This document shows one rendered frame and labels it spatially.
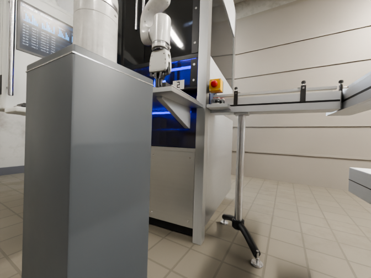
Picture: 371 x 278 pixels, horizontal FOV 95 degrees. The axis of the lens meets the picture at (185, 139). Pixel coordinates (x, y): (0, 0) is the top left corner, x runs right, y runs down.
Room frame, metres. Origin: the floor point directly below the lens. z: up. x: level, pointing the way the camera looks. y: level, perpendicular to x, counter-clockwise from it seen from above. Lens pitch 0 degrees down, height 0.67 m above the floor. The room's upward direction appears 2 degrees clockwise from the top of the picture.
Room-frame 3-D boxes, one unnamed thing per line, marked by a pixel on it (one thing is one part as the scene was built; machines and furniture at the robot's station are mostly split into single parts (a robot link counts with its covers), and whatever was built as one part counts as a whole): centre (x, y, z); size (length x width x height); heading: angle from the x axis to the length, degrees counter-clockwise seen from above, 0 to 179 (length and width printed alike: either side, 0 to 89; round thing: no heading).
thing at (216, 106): (1.09, -0.21, 0.87); 0.14 x 0.13 x 0.02; 155
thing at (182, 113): (0.95, 0.06, 0.79); 0.34 x 0.03 x 0.13; 155
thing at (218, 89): (1.06, -0.18, 0.99); 0.08 x 0.07 x 0.07; 155
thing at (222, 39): (1.50, -0.32, 1.50); 0.85 x 0.01 x 0.59; 155
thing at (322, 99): (1.06, -0.50, 0.92); 0.69 x 0.15 x 0.16; 65
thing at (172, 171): (1.94, 0.61, 0.44); 2.06 x 1.00 x 0.88; 65
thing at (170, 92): (1.06, 0.28, 0.87); 0.70 x 0.48 x 0.02; 65
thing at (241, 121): (1.13, -0.37, 0.46); 0.09 x 0.09 x 0.77; 65
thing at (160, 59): (0.81, 0.13, 1.03); 0.10 x 0.07 x 0.11; 65
